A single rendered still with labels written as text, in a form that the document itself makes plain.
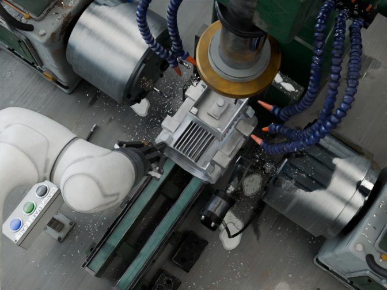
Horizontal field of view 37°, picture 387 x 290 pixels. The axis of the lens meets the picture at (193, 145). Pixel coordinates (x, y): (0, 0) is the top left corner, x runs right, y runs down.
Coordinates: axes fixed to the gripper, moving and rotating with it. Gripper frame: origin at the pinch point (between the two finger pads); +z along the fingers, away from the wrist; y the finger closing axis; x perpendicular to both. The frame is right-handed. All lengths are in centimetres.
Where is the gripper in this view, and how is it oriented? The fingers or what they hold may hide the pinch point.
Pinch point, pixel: (156, 149)
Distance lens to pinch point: 139.9
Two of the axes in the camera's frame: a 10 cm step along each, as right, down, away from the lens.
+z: 2.7, -1.7, 9.5
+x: -5.1, 8.1, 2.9
